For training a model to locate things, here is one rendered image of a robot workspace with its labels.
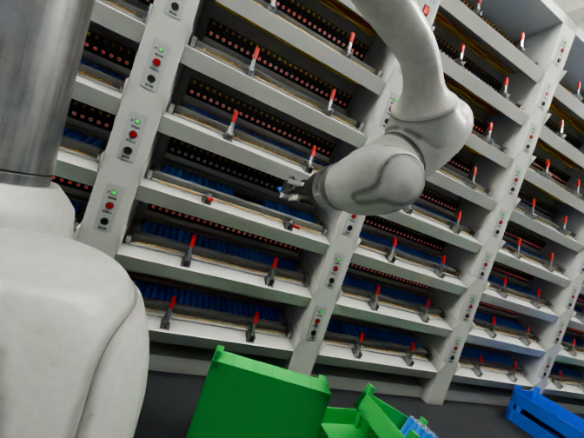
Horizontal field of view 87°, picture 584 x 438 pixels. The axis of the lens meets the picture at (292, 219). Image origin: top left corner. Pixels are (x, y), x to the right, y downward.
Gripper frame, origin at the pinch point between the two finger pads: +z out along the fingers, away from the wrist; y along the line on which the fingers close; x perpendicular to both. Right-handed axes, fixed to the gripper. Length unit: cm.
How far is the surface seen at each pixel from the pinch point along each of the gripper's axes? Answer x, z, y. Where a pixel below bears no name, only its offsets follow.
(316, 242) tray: 9.3, 16.2, -19.6
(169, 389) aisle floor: 61, 18, 12
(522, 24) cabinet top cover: -109, 14, -87
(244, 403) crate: 52, -4, -2
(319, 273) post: 19.1, 18.3, -24.9
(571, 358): 29, 19, -190
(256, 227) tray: 10.4, 16.8, 1.3
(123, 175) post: 7.6, 15.6, 39.5
